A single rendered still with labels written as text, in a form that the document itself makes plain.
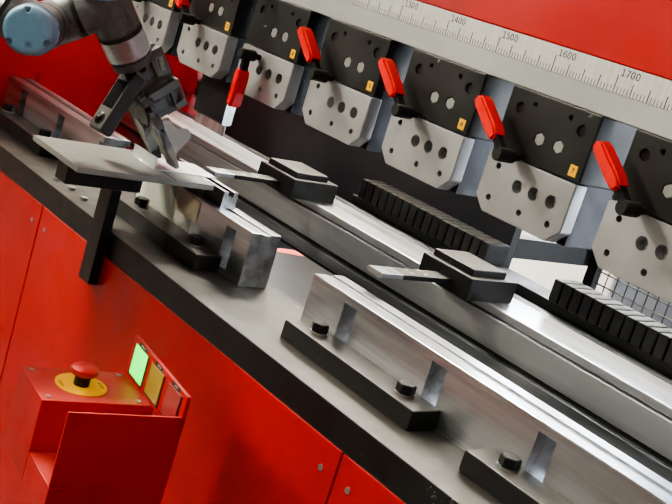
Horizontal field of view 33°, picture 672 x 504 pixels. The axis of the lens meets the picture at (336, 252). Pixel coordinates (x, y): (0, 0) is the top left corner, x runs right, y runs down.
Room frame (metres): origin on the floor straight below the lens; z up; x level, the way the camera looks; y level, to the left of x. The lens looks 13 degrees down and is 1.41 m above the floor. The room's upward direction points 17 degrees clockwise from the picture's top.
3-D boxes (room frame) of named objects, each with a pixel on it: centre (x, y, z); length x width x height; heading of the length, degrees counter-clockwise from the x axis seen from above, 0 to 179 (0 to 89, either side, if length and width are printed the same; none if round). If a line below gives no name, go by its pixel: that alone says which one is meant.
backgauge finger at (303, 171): (2.14, 0.17, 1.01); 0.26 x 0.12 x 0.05; 132
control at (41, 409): (1.42, 0.24, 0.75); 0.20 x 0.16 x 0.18; 34
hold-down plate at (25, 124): (2.43, 0.73, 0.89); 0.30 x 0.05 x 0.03; 42
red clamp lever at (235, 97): (1.86, 0.23, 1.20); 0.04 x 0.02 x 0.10; 132
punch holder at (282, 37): (1.89, 0.17, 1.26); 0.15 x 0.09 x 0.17; 42
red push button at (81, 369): (1.46, 0.28, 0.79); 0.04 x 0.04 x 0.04
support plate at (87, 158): (1.92, 0.39, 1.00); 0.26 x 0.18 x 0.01; 132
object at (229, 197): (2.01, 0.27, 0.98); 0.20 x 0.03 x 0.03; 42
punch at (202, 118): (2.02, 0.28, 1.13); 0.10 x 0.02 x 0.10; 42
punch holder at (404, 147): (1.59, -0.10, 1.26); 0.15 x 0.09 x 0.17; 42
